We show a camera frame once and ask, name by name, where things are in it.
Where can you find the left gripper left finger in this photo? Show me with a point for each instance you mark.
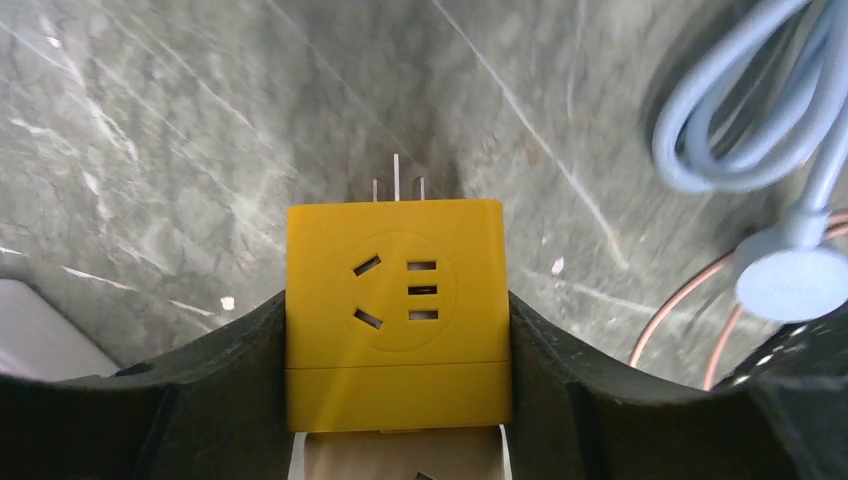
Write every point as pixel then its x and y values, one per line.
pixel 214 408

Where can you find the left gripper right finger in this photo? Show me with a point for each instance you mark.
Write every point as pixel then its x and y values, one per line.
pixel 581 414

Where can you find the white power strip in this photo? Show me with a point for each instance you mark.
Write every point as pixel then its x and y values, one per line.
pixel 39 343

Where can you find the yellow cube adapter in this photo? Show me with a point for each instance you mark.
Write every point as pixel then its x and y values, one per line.
pixel 397 315

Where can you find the peach cube adapter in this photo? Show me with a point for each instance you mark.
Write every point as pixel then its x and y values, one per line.
pixel 441 454

